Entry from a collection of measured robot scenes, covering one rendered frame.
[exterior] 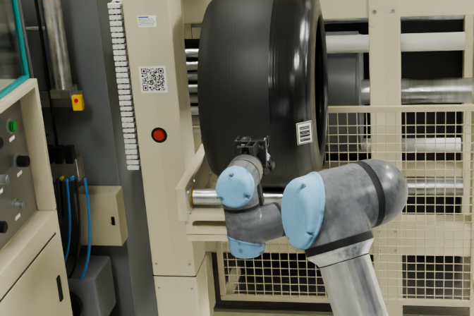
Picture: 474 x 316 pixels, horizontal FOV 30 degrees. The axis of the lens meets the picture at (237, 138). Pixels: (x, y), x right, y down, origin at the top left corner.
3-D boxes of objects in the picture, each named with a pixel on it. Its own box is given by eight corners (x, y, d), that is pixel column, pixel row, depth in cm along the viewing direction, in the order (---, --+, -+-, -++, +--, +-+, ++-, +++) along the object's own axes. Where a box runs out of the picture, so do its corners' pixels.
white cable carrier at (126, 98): (127, 170, 251) (106, 3, 235) (132, 163, 255) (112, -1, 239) (142, 170, 250) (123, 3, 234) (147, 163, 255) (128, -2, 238)
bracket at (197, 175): (178, 221, 240) (174, 188, 236) (207, 166, 276) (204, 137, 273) (190, 221, 239) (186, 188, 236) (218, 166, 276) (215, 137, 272)
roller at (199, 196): (187, 205, 241) (187, 189, 241) (192, 203, 245) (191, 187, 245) (316, 207, 234) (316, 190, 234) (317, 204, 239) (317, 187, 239)
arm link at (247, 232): (287, 250, 185) (281, 199, 182) (239, 264, 180) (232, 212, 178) (270, 240, 192) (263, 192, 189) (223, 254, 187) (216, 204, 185)
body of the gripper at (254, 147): (270, 135, 201) (262, 147, 189) (271, 171, 203) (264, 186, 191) (237, 135, 202) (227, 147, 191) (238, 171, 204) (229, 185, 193)
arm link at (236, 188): (216, 214, 178) (211, 173, 177) (227, 198, 189) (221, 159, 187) (254, 211, 177) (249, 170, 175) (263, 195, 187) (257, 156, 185)
